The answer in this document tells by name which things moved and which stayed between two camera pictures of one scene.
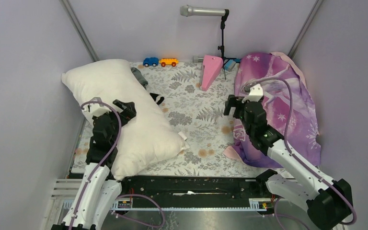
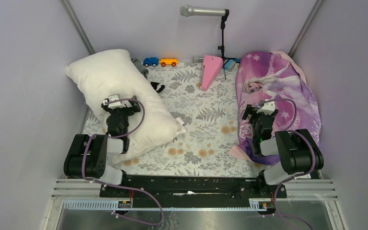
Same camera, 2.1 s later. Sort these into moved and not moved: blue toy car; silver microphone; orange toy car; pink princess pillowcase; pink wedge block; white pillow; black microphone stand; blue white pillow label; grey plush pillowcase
Moved: blue white pillow label; white pillow; grey plush pillowcase
Not moved: orange toy car; pink wedge block; silver microphone; pink princess pillowcase; blue toy car; black microphone stand
